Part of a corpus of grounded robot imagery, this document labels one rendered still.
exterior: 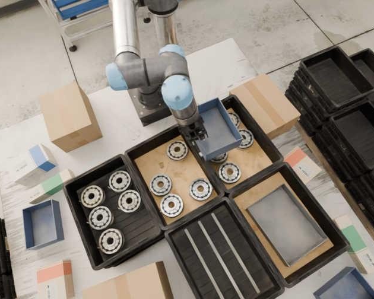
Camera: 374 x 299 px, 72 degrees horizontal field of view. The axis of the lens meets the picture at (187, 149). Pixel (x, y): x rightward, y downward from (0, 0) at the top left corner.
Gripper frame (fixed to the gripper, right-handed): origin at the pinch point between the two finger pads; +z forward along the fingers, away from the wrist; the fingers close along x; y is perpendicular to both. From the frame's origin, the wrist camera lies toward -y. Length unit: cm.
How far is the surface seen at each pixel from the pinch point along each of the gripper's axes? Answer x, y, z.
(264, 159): 24.9, 12.9, 32.5
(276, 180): 25.2, 24.0, 32.5
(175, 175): -16.4, 3.6, 26.9
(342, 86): 104, -20, 78
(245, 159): 16.8, 9.4, 31.4
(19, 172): -89, -31, 21
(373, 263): 45, 70, 42
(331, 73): 103, -32, 78
